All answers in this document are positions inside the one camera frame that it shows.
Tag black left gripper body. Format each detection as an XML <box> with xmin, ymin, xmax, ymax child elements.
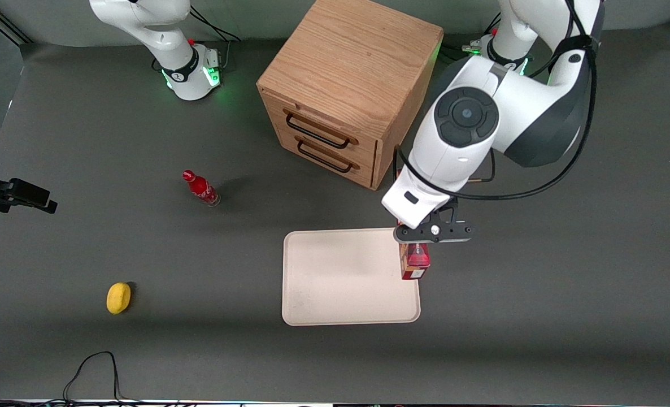
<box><xmin>394</xmin><ymin>199</ymin><xmax>473</xmax><ymax>245</ymax></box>

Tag red cookie box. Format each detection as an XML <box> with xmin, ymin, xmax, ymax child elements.
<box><xmin>398</xmin><ymin>242</ymin><xmax>431</xmax><ymax>282</ymax></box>

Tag beige plastic tray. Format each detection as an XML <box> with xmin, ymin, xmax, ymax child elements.
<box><xmin>282</xmin><ymin>227</ymin><xmax>421</xmax><ymax>327</ymax></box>

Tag yellow lemon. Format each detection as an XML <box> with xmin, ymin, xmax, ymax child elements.
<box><xmin>106</xmin><ymin>282</ymin><xmax>132</xmax><ymax>315</ymax></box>

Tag red cola bottle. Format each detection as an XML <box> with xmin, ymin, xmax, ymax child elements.
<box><xmin>182</xmin><ymin>170</ymin><xmax>221</xmax><ymax>207</ymax></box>

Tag wooden drawer cabinet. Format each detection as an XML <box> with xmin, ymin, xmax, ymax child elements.
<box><xmin>256</xmin><ymin>0</ymin><xmax>445</xmax><ymax>191</ymax></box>

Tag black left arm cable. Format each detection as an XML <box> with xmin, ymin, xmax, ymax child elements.
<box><xmin>394</xmin><ymin>0</ymin><xmax>599</xmax><ymax>202</ymax></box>

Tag long black drawer handle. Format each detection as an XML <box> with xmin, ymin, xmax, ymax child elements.
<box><xmin>285</xmin><ymin>112</ymin><xmax>352</xmax><ymax>150</ymax></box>

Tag black looped floor cable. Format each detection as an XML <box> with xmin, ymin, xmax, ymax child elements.
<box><xmin>63</xmin><ymin>351</ymin><xmax>143</xmax><ymax>405</ymax></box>

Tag black left base cables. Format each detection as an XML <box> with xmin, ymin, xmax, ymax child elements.
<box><xmin>441</xmin><ymin>12</ymin><xmax>502</xmax><ymax>66</ymax></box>

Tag black base cables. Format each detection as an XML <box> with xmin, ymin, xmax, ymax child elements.
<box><xmin>441</xmin><ymin>12</ymin><xmax>502</xmax><ymax>66</ymax></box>
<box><xmin>188</xmin><ymin>5</ymin><xmax>243</xmax><ymax>74</ymax></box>

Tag black right base cables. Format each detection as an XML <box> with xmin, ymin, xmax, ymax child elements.
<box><xmin>188</xmin><ymin>5</ymin><xmax>243</xmax><ymax>74</ymax></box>

